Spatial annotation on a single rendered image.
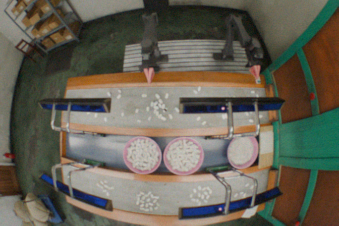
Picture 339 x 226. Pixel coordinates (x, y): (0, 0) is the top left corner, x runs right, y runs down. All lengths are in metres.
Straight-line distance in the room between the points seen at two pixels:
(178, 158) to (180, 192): 0.26
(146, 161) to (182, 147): 0.26
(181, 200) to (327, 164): 0.99
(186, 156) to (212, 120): 0.31
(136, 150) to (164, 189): 0.35
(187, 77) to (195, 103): 0.44
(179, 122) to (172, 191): 0.51
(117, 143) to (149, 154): 0.28
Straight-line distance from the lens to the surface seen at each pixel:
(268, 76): 1.28
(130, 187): 1.09
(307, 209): 1.09
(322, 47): 0.93
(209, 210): 0.75
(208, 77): 1.06
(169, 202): 1.08
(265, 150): 1.17
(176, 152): 0.97
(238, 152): 1.09
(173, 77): 1.03
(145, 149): 0.98
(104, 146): 1.17
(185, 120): 0.97
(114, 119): 1.06
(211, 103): 0.63
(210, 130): 0.97
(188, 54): 1.25
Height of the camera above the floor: 1.70
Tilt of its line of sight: 74 degrees down
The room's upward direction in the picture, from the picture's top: 7 degrees counter-clockwise
